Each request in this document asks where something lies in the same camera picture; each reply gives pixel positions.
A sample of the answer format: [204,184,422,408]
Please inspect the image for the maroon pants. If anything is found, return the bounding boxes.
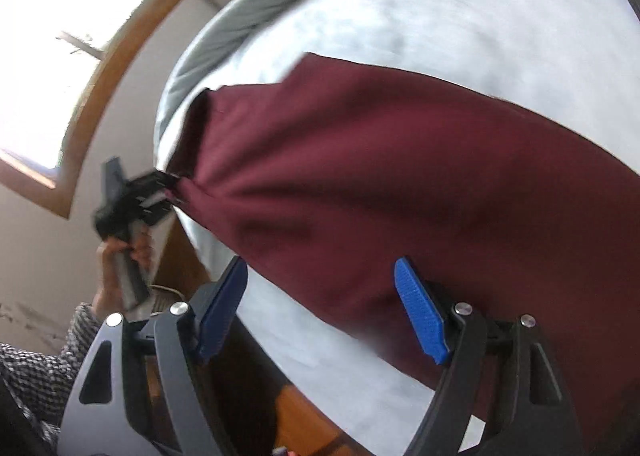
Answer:
[166,54,639,447]

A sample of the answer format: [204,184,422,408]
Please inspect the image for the checkered sleeve forearm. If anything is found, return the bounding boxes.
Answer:
[1,287,124,455]

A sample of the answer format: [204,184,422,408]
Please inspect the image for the person's left hand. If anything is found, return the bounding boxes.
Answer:
[91,225,154,320]

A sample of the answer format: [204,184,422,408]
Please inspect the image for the white fleece bed sheet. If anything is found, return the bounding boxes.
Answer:
[154,0,639,455]

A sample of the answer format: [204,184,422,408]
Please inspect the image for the wooden window frame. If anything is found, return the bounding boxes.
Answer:
[1,0,183,220]

